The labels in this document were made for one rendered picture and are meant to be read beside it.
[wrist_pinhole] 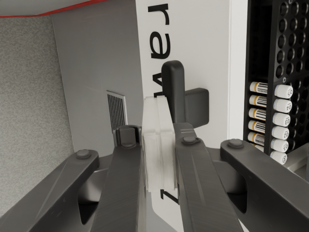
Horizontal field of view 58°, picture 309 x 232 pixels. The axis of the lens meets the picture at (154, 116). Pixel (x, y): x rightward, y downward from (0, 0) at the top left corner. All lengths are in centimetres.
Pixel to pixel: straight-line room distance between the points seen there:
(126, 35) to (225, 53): 41
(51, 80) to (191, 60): 91
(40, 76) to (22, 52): 10
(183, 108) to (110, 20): 47
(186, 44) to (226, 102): 6
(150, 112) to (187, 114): 5
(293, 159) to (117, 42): 41
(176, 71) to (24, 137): 97
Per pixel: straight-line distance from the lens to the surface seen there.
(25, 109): 109
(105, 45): 67
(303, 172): 41
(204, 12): 21
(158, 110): 16
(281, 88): 30
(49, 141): 115
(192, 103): 20
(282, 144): 31
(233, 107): 20
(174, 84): 18
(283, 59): 30
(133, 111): 61
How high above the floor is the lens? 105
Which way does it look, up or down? 52 degrees down
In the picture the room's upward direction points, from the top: 110 degrees clockwise
